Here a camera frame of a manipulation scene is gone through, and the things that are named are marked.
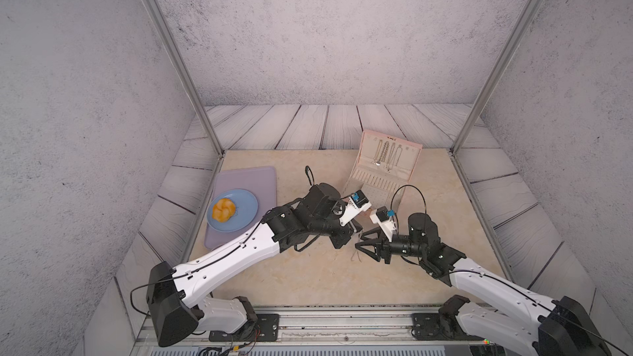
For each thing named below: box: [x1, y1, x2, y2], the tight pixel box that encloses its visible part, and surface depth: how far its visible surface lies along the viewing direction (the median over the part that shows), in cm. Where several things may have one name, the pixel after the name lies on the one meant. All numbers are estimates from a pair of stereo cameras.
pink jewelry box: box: [342, 129, 423, 210], surface depth 101 cm
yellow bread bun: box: [211, 197, 237, 223], surface depth 98 cm
